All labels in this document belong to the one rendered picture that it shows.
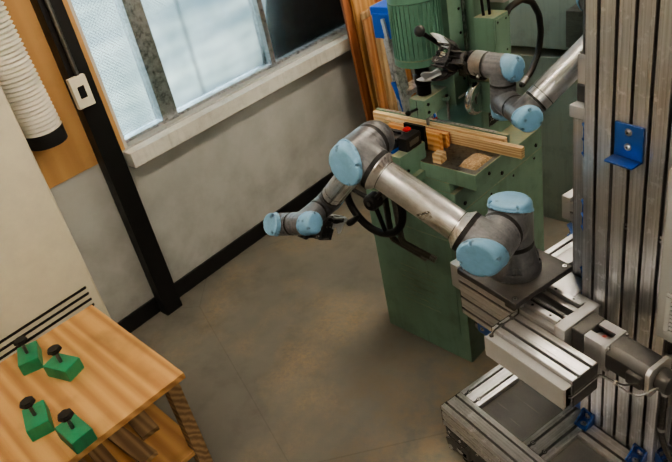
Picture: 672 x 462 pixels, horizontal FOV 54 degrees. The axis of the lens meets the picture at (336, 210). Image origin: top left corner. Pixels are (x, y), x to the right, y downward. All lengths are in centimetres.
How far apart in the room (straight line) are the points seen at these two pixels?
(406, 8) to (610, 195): 91
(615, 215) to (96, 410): 163
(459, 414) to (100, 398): 118
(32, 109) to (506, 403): 201
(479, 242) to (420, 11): 89
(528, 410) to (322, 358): 97
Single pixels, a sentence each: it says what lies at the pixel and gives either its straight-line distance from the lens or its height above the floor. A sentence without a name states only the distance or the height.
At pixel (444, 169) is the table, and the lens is 225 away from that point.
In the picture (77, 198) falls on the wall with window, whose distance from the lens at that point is 308.
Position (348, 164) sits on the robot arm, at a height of 120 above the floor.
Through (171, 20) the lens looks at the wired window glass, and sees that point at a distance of 331.
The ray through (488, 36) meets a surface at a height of 124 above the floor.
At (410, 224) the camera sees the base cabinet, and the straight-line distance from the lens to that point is 251.
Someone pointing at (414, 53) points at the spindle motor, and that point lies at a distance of 225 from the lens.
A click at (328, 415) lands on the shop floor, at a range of 268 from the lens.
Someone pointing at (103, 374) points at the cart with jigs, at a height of 53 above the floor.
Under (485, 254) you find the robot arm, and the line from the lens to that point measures 163.
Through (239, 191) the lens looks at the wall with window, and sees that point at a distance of 360.
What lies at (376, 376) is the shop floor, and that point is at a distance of 278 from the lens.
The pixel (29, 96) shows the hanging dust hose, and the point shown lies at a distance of 271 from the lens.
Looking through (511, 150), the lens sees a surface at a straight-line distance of 226.
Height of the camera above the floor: 198
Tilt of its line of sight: 31 degrees down
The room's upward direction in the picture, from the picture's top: 12 degrees counter-clockwise
